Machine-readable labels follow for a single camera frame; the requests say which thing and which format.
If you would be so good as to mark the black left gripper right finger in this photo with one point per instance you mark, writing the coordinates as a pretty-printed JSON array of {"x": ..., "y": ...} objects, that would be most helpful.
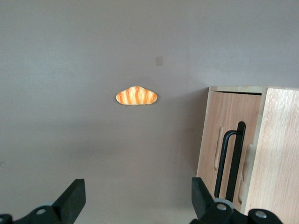
[{"x": 203, "y": 200}]

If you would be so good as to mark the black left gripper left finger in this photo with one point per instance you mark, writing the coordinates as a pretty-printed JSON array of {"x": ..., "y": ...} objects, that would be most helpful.
[{"x": 67, "y": 203}]

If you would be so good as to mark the light wooden drawer cabinet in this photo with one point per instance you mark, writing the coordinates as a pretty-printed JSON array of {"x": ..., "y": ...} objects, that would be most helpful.
[{"x": 278, "y": 151}]

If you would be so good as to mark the orange striped bread roll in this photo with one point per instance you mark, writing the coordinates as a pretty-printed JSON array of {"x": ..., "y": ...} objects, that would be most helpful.
[{"x": 136, "y": 96}]

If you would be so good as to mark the clear tape piece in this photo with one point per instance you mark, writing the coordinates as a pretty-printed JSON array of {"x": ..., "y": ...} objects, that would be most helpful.
[{"x": 159, "y": 60}]

